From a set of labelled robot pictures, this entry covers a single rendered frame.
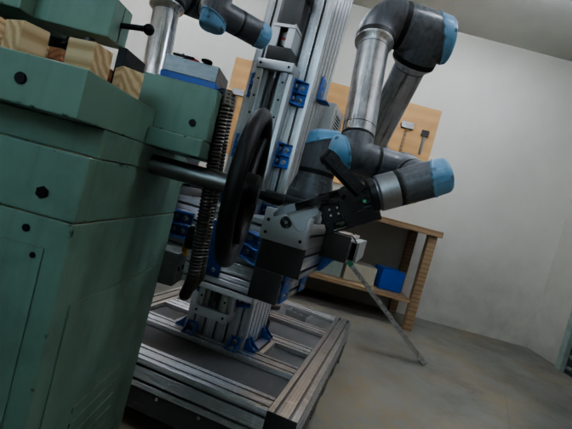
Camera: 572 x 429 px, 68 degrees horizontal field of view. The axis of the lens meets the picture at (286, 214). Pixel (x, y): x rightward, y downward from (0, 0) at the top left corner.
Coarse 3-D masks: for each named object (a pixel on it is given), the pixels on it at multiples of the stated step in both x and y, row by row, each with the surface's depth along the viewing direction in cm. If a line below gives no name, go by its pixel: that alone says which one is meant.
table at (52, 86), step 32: (0, 64) 49; (32, 64) 49; (64, 64) 49; (0, 96) 49; (32, 96) 49; (64, 96) 49; (96, 96) 52; (128, 96) 60; (128, 128) 63; (192, 160) 103
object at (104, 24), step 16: (48, 0) 72; (64, 0) 72; (80, 0) 72; (96, 0) 72; (112, 0) 72; (48, 16) 73; (64, 16) 72; (80, 16) 72; (96, 16) 72; (112, 16) 72; (128, 16) 77; (64, 32) 77; (80, 32) 74; (96, 32) 72; (112, 32) 74; (128, 32) 79
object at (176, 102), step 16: (144, 80) 72; (160, 80) 72; (176, 80) 72; (144, 96) 72; (160, 96) 72; (176, 96) 72; (192, 96) 72; (208, 96) 71; (160, 112) 72; (176, 112) 72; (192, 112) 72; (208, 112) 72; (160, 128) 72; (176, 128) 72; (192, 128) 72; (208, 128) 72
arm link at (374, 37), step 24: (408, 0) 103; (360, 24) 103; (384, 24) 100; (360, 48) 101; (384, 48) 100; (360, 72) 97; (384, 72) 99; (360, 96) 95; (360, 120) 93; (336, 144) 90; (360, 144) 91; (360, 168) 91
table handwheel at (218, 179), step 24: (264, 120) 68; (240, 144) 63; (264, 144) 81; (168, 168) 75; (192, 168) 75; (240, 168) 62; (264, 168) 87; (240, 192) 62; (240, 216) 78; (216, 240) 65; (240, 240) 83
